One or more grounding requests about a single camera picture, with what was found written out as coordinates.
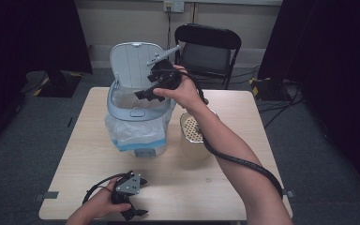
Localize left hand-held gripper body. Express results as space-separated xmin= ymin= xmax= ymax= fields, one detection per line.
xmin=111 ymin=170 xmax=142 ymax=206

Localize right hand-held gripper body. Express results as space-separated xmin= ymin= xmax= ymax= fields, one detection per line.
xmin=145 ymin=44 xmax=183 ymax=92

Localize white lidded trash can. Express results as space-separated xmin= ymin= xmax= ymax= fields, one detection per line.
xmin=106 ymin=41 xmax=177 ymax=158

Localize person's right hand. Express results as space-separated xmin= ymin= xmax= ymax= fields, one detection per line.
xmin=152 ymin=64 xmax=208 ymax=111

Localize person's left hand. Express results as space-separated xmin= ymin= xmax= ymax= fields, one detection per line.
xmin=80 ymin=176 xmax=132 ymax=223

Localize clear plastic bin liner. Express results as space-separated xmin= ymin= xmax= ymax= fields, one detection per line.
xmin=104 ymin=83 xmax=178 ymax=154

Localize black folding chair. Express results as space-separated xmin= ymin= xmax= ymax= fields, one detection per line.
xmin=172 ymin=22 xmax=243 ymax=91

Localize beige bucket with perforated strainer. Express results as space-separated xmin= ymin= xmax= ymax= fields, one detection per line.
xmin=179 ymin=110 xmax=220 ymax=161

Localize black stand base striped tape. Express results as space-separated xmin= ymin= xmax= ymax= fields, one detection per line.
xmin=248 ymin=76 xmax=293 ymax=102

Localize black curtain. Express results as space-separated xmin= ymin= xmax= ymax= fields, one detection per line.
xmin=257 ymin=0 xmax=360 ymax=201
xmin=0 ymin=0 xmax=94 ymax=158

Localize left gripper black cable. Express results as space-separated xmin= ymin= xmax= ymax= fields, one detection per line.
xmin=82 ymin=172 xmax=129 ymax=204

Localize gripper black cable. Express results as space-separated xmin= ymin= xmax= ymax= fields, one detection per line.
xmin=160 ymin=67 xmax=285 ymax=201
xmin=82 ymin=172 xmax=129 ymax=204

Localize black wall power cable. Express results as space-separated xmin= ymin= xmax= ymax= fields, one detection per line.
xmin=166 ymin=9 xmax=173 ymax=53

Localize white wall socket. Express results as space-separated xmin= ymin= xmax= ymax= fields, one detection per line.
xmin=163 ymin=0 xmax=186 ymax=14

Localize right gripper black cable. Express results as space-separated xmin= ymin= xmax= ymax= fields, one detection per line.
xmin=160 ymin=67 xmax=285 ymax=201

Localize black floor cables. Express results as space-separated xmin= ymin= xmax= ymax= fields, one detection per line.
xmin=231 ymin=65 xmax=306 ymax=129

